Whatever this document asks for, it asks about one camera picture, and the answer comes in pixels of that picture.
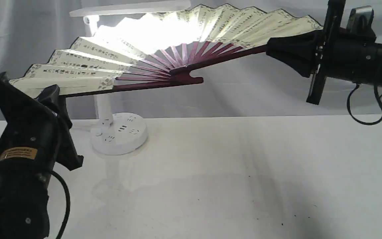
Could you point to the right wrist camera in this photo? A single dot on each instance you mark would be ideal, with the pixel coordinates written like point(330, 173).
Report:
point(360, 23)

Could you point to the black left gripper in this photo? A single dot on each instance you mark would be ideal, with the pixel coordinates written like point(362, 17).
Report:
point(34, 134)

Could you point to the white desk lamp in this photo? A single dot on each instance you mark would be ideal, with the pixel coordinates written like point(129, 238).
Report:
point(121, 133)

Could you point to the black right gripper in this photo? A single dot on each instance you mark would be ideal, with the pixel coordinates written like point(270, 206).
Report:
point(298, 52)

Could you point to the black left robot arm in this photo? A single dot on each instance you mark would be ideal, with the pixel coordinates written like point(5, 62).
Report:
point(24, 199)

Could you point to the paper folding fan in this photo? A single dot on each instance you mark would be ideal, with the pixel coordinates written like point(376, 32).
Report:
point(155, 45)

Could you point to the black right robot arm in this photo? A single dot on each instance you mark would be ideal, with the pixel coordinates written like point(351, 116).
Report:
point(350, 53)

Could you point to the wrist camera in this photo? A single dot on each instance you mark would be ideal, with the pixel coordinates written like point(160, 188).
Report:
point(50, 97)
point(360, 23)

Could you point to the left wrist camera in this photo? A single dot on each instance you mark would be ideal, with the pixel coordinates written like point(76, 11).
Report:
point(50, 97)

